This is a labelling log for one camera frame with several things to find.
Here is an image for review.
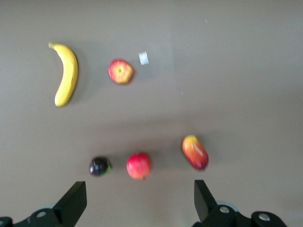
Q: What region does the red yellow mango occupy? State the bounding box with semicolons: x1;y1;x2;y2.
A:
181;134;209;171

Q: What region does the red pomegranate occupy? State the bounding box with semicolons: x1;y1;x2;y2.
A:
125;152;152;181

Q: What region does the dark purple mangosteen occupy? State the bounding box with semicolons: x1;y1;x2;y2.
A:
89;156;112;177

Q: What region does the small clear tape patch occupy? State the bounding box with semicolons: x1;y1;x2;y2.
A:
138;51;150;66

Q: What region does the yellow banana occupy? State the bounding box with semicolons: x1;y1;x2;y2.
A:
48;41;79;108

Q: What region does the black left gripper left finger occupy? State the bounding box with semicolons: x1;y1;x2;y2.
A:
0;181;88;227

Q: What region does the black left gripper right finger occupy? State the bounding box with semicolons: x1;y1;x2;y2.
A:
191;179;288;227

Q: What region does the red yellow apple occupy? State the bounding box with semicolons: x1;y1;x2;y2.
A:
107;58;135;85

